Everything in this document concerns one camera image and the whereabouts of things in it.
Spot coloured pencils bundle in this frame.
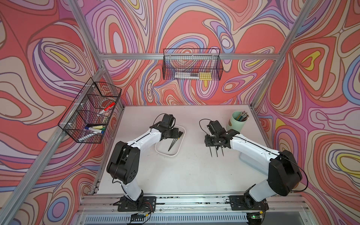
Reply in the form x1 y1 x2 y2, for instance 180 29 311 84
236 111 249 122

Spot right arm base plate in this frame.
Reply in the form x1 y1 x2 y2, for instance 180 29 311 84
227 195 269 211

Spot clear tube in basket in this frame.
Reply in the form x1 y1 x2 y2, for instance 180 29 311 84
174 72 199 80

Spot white storage tray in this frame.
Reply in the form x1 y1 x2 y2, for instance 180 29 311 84
155 125 186 158

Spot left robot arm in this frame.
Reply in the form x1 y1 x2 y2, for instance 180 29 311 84
106 113 180 202

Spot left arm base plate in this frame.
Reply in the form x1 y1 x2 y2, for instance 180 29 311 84
113 196 157 212

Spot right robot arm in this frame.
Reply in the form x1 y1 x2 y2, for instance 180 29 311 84
204 121 302 204

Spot red marker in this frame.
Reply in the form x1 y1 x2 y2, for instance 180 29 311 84
98 102 115 115

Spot green pencil cup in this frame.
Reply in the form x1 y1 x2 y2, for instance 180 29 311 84
226 111 247 132

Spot black wire basket left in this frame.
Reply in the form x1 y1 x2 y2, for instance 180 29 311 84
58 78 122 144

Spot blue cap marker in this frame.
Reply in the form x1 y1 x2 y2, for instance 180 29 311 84
84 126 105 134

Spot aluminium rail front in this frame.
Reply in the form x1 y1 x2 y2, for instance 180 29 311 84
71 192 317 225

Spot black wire basket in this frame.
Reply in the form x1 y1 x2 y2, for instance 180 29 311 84
162 47 224 81
58 78 122 144

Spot yellow box in basket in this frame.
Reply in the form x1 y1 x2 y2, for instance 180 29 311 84
199 72 212 81

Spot black wire basket back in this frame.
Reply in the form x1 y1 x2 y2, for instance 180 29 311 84
162 47 224 81

